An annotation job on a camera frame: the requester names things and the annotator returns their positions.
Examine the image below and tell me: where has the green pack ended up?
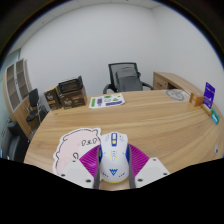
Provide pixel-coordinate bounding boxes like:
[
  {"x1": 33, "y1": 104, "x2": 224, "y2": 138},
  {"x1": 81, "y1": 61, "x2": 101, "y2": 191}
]
[{"x1": 210, "y1": 108, "x2": 221, "y2": 125}]

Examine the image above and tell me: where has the black visitor chair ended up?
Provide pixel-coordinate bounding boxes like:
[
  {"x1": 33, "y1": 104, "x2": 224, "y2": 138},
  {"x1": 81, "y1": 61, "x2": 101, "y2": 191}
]
[{"x1": 25, "y1": 88, "x2": 48, "y2": 129}]

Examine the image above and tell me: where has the black open box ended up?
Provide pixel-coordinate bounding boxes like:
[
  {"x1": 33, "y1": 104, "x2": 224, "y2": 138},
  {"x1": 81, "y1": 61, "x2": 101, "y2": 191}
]
[{"x1": 57, "y1": 75, "x2": 84, "y2": 95}]

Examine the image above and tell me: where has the black sofa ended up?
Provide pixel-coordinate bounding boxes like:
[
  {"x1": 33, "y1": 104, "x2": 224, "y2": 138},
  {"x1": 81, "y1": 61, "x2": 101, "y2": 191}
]
[{"x1": 0, "y1": 120, "x2": 32, "y2": 162}]

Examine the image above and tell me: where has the black mesh office chair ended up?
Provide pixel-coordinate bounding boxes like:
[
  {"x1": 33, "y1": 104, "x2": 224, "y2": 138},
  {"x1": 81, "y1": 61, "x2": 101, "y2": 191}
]
[{"x1": 102, "y1": 61, "x2": 154, "y2": 95}]

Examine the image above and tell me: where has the tan oblong pack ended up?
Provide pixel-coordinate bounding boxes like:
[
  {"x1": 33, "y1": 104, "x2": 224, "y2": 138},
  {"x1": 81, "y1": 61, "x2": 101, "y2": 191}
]
[{"x1": 200, "y1": 105, "x2": 213, "y2": 117}]

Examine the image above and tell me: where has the large brown cardboard box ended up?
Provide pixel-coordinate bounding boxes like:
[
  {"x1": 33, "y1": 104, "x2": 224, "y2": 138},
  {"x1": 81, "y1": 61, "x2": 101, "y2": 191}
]
[{"x1": 57, "y1": 85, "x2": 88, "y2": 109}]

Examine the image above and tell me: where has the purple package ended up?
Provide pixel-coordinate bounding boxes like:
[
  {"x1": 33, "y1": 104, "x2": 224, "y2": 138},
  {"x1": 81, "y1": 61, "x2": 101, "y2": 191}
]
[{"x1": 202, "y1": 81, "x2": 216, "y2": 110}]

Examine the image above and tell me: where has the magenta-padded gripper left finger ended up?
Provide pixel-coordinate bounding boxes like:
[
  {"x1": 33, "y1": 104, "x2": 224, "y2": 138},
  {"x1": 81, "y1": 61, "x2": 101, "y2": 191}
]
[{"x1": 57, "y1": 144, "x2": 102, "y2": 190}]

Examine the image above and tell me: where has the white sheet with green stickers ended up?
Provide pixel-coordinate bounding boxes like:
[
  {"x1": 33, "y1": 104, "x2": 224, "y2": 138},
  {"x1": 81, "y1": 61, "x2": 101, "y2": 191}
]
[{"x1": 88, "y1": 92, "x2": 126, "y2": 110}]

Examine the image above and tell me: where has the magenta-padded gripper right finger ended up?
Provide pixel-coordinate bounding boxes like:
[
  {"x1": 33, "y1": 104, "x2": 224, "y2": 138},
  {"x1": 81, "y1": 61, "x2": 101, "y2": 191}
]
[{"x1": 127, "y1": 143, "x2": 171, "y2": 190}]

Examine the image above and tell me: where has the wooden shelf cabinet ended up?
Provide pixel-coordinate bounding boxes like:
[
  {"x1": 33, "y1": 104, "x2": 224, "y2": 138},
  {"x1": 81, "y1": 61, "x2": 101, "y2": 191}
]
[{"x1": 2, "y1": 58, "x2": 38, "y2": 138}]

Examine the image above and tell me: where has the round white mouse pad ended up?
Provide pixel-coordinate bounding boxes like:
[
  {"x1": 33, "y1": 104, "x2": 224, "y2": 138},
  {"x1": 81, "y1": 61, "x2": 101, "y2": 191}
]
[{"x1": 164, "y1": 88, "x2": 192, "y2": 103}]

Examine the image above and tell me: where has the white blue yellow computer mouse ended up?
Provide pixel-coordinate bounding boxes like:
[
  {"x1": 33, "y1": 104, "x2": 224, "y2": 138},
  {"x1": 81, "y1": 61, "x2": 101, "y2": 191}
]
[{"x1": 98, "y1": 131, "x2": 131, "y2": 185}]

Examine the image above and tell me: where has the pink pig-shaped mouse pad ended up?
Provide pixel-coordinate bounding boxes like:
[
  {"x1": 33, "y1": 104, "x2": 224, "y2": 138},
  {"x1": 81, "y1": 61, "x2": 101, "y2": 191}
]
[{"x1": 52, "y1": 127, "x2": 102, "y2": 175}]

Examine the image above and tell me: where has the orange cardboard box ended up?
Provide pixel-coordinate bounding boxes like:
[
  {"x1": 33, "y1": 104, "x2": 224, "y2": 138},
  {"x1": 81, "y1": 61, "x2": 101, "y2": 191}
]
[{"x1": 189, "y1": 92, "x2": 205, "y2": 108}]

